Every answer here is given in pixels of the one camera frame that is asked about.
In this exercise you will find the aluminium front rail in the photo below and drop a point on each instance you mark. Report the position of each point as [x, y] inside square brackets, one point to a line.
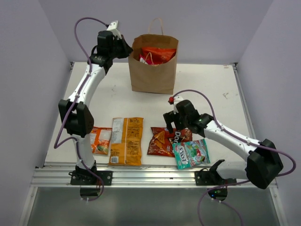
[122, 176]

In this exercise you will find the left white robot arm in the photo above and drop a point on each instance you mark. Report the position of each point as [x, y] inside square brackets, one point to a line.
[74, 111]

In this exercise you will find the red cassava chips bag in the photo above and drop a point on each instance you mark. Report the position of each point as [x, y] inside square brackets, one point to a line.
[159, 55]

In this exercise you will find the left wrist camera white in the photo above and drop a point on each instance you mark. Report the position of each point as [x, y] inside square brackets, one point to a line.
[113, 26]

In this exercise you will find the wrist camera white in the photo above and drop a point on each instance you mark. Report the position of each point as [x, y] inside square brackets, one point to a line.
[174, 101]
[113, 26]

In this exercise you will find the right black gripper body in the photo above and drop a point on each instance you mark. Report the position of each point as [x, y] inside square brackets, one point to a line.
[181, 123]

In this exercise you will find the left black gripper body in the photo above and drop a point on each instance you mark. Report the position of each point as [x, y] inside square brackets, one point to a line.
[119, 50]

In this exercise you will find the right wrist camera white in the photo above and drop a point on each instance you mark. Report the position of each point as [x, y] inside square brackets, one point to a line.
[174, 101]

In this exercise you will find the yellow Kettle chips bag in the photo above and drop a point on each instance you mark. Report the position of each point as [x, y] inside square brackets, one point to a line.
[125, 147]

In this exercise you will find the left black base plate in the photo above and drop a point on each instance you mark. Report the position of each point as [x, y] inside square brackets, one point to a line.
[82, 177]

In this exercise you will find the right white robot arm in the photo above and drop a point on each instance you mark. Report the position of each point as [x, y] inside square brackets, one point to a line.
[260, 162]

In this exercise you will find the orange small snack bag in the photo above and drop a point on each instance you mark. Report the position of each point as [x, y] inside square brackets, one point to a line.
[100, 140]

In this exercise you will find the pink snack bag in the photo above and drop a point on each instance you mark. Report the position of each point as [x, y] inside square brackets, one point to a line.
[146, 59]

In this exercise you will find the teal Fox's candy bag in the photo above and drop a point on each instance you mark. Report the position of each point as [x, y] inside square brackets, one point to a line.
[191, 154]

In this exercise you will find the brown paper bag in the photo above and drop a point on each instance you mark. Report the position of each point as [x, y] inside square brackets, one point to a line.
[158, 79]

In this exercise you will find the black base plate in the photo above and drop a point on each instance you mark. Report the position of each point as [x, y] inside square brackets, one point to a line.
[205, 177]
[82, 177]

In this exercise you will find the red Doritos bag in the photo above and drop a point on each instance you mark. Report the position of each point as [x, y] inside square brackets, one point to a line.
[162, 141]

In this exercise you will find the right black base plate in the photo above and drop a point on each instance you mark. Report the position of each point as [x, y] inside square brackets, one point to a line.
[205, 177]

